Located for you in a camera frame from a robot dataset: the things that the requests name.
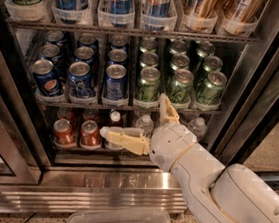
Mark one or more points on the blue pepsi can middle left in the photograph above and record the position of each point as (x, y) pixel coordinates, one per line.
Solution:
(52, 53)

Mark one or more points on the green soda can front right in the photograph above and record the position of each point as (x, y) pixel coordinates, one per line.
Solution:
(211, 88)

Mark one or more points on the clear water bottle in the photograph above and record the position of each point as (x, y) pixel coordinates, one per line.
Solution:
(145, 123)
(197, 127)

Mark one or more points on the brown drink bottle white cap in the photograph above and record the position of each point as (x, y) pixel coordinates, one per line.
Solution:
(114, 120)

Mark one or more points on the stainless steel fridge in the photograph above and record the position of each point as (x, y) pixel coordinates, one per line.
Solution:
(36, 176)

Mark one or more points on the green soda can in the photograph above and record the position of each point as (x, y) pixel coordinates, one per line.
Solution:
(147, 88)
(210, 63)
(180, 86)
(179, 61)
(211, 88)
(148, 59)

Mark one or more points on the clear water bottle right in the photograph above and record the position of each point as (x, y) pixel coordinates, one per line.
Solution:
(197, 127)

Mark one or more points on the blue pepsi can middle right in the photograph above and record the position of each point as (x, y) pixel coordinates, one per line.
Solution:
(118, 57)

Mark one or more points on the green soda can front left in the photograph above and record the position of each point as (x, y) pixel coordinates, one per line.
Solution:
(147, 88)

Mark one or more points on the fridge glass door right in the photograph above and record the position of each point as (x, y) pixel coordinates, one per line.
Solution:
(250, 104)

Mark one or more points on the gold can top right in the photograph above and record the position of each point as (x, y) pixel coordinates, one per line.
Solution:
(241, 10)

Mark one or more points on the green soda can front middle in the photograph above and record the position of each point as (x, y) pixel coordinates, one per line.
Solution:
(180, 86)

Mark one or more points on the red coke can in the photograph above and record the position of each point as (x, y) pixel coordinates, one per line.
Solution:
(66, 113)
(64, 134)
(91, 114)
(90, 137)

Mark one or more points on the blue pepsi can front right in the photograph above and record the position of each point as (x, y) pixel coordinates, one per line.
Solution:
(115, 82)

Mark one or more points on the red bull can right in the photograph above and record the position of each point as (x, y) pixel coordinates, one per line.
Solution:
(157, 8)

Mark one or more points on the green soda can middle right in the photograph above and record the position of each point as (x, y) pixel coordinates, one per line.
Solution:
(210, 63)

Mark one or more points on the blue pepsi can front middle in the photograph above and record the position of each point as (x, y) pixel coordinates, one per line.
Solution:
(80, 76)

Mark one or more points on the blue pepsi can front left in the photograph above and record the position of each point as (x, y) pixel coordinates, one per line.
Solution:
(47, 78)

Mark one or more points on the blue pepsi can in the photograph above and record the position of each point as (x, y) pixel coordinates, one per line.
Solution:
(80, 76)
(84, 54)
(47, 78)
(115, 82)
(52, 53)
(118, 57)

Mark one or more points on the clear water bottle left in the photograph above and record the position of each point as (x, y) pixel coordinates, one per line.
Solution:
(145, 123)

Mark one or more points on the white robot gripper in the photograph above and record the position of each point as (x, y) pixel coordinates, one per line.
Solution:
(168, 144)

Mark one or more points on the green soda can middle centre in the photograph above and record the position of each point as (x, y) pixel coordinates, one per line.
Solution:
(179, 61)

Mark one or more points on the green soda can middle left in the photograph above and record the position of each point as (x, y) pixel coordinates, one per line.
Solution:
(148, 59)

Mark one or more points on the gold can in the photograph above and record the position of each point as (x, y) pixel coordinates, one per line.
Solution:
(241, 10)
(199, 8)

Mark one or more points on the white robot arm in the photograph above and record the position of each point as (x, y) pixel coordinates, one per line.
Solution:
(213, 192)

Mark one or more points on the gold can top left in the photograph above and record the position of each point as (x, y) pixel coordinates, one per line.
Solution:
(199, 8)

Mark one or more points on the blue pepsi can middle centre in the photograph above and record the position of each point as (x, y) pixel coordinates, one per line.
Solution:
(84, 54)

